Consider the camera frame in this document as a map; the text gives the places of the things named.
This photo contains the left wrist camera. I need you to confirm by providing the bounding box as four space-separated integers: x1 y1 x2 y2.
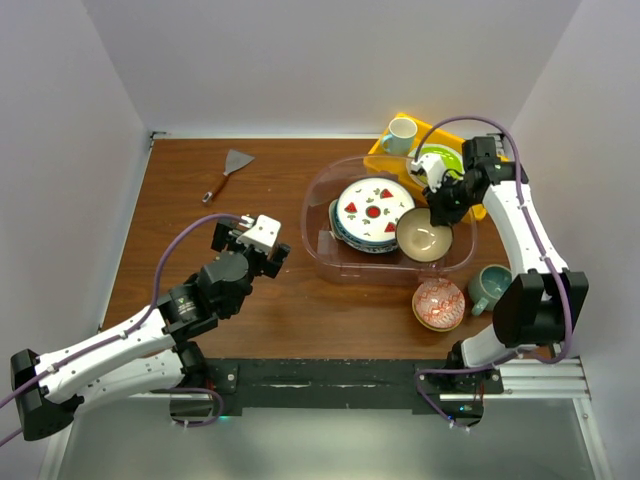
237 215 281 256

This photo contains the red patterned bowl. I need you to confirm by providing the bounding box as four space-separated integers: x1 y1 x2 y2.
412 278 465 332

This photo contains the light blue mug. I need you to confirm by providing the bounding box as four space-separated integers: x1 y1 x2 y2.
380 117 418 156

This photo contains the teal ceramic mug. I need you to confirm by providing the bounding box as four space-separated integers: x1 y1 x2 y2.
467 265 512 316

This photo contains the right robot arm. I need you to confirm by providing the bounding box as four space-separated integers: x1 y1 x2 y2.
411 136 589 393

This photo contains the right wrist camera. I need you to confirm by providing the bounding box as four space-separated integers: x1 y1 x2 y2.
409 154 446 192

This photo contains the cream black bowl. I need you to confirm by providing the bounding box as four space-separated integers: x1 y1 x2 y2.
396 207 453 263

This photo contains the metal scraper wooden handle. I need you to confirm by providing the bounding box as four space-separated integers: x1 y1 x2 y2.
201 149 255 204

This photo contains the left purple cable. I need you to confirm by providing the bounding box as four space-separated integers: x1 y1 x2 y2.
0 213 251 446

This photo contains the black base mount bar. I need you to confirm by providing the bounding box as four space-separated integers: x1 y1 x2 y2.
207 358 504 420

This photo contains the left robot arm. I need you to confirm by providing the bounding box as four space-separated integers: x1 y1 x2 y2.
1 214 291 441

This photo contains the yellow plastic tray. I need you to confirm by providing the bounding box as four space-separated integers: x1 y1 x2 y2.
363 112 501 223

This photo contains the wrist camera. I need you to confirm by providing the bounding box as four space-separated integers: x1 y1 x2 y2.
237 215 281 256
409 154 446 192

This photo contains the clear plastic bin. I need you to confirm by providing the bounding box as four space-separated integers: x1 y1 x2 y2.
301 155 479 285

